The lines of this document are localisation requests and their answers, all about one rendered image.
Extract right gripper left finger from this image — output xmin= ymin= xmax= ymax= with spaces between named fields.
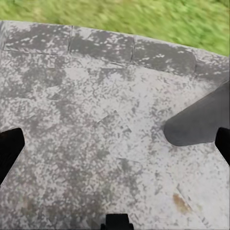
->
xmin=0 ymin=127 xmax=25 ymax=185

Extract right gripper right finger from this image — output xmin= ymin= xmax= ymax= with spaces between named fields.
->
xmin=215 ymin=127 xmax=230 ymax=165

